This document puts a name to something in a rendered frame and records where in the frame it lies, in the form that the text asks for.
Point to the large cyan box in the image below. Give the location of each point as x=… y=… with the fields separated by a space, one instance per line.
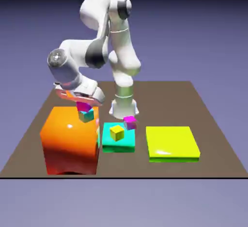
x=118 y=143

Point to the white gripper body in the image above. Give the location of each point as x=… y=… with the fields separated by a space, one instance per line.
x=77 y=97

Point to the large orange box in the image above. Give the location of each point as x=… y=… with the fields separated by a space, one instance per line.
x=69 y=139

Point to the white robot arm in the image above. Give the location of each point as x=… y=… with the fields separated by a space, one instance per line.
x=120 y=43

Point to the large yellow box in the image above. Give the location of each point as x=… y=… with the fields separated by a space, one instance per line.
x=171 y=143

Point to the small yellow cube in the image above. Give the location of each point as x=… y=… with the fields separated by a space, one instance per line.
x=117 y=132

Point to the small magenta cube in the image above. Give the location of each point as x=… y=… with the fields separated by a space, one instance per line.
x=83 y=106
x=130 y=122

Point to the small cyan cube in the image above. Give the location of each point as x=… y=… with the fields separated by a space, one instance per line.
x=86 y=116

